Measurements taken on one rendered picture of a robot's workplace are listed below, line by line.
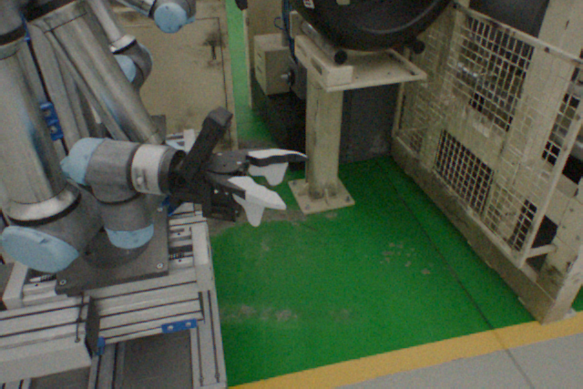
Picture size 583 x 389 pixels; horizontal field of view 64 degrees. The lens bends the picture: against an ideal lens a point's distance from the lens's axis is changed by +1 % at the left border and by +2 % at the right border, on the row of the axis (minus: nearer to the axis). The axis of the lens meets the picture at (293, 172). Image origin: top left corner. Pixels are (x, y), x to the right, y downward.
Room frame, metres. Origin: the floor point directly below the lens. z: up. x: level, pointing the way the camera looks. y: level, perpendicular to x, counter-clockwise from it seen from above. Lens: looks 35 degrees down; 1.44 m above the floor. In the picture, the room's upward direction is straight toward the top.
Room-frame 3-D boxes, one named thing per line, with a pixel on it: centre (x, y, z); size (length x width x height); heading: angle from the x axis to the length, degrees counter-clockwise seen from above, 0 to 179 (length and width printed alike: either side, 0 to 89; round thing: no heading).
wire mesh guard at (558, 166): (1.50, -0.61, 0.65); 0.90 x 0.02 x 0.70; 17
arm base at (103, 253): (0.75, 0.40, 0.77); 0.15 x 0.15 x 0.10
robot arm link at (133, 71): (1.24, 0.51, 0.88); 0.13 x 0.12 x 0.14; 0
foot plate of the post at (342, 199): (1.85, -0.14, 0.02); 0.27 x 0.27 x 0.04; 17
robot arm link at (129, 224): (0.61, 0.28, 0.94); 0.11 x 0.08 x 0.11; 167
